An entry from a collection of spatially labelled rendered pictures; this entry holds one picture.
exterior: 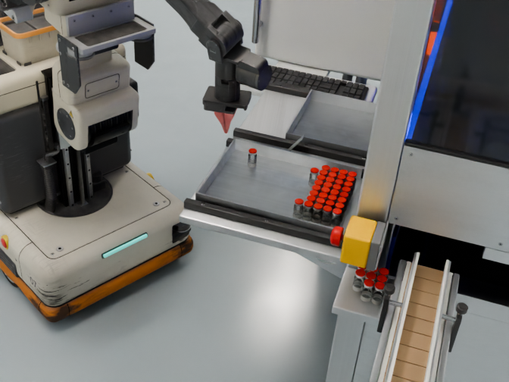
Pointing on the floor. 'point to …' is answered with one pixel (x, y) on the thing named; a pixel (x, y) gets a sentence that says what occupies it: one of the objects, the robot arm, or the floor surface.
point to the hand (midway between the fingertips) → (226, 129)
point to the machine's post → (385, 149)
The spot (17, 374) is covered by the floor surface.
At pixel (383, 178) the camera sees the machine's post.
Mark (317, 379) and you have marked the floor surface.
